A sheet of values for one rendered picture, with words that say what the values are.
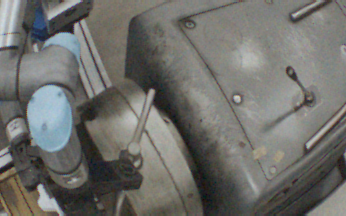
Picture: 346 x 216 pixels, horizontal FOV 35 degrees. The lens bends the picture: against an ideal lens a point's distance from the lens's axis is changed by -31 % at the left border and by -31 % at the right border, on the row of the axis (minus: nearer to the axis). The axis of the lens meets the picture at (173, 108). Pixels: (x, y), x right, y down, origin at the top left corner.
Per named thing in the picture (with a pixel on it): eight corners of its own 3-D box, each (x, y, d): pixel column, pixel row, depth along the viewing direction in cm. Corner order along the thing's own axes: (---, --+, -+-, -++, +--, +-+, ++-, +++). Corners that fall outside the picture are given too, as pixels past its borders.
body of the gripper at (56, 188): (56, 198, 105) (37, 162, 95) (92, 185, 107) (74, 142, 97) (76, 230, 100) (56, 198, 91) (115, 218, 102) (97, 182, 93)
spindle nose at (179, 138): (146, 114, 152) (157, 82, 132) (195, 201, 148) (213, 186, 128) (132, 121, 151) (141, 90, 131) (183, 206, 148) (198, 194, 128)
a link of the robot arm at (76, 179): (70, 124, 94) (93, 168, 89) (76, 143, 97) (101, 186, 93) (35, 144, 92) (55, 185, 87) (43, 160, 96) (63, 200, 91)
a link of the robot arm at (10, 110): (15, 89, 147) (11, 75, 140) (26, 126, 144) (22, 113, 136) (-3, 102, 146) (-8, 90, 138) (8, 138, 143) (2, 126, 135)
